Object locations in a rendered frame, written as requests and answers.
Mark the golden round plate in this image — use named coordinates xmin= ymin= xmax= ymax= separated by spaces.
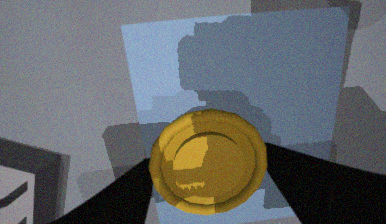
xmin=148 ymin=108 xmax=267 ymax=216

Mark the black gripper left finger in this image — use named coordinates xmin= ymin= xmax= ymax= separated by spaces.
xmin=46 ymin=158 xmax=153 ymax=224

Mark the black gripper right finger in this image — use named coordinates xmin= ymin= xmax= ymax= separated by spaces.
xmin=264 ymin=142 xmax=386 ymax=224

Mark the light blue flat mat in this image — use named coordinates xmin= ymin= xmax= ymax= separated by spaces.
xmin=121 ymin=6 xmax=350 ymax=224

